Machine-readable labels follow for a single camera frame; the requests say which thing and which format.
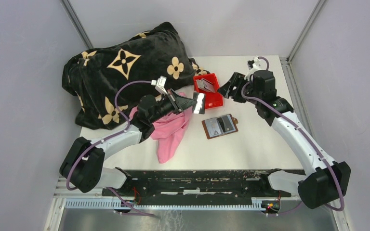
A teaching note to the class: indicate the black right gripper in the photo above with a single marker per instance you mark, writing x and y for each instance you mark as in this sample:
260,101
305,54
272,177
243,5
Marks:
237,79

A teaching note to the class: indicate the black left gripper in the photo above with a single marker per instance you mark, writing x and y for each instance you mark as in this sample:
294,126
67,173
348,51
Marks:
179,103

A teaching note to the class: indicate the red plastic bin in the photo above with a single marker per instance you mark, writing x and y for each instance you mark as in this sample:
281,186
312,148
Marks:
213,100

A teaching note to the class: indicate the black credit card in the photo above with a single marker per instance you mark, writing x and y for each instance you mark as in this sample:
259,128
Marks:
199,106

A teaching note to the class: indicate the stack of cards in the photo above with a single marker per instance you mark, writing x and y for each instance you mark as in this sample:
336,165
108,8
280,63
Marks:
205,85

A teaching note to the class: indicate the dark credit card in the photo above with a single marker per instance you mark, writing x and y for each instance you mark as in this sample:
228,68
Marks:
226,123

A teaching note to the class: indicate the brown leather card holder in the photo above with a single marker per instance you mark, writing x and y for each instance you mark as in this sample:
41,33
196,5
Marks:
206,133

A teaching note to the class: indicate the white credit card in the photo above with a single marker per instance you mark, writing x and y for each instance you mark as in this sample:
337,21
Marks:
213,127

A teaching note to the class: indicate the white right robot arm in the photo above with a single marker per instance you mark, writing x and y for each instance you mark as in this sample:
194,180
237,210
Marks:
325,181

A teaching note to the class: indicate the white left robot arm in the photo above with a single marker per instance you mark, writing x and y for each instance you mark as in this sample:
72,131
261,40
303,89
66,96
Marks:
83,166

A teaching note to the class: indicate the pink cloth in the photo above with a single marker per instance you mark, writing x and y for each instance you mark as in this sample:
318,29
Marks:
168,130

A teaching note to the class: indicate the black floral blanket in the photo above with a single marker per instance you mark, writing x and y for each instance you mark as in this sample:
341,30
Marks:
109,82

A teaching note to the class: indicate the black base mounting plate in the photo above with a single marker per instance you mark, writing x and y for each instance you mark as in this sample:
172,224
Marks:
197,187

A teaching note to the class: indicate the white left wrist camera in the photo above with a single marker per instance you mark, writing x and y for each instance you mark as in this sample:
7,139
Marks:
159,85

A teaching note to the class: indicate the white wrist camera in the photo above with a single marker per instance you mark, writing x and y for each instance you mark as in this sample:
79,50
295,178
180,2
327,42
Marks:
255,64
159,85

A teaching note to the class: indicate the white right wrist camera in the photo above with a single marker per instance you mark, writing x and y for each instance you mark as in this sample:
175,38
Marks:
255,64

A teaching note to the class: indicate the aluminium rail frame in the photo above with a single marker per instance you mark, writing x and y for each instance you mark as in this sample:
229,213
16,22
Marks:
191,210

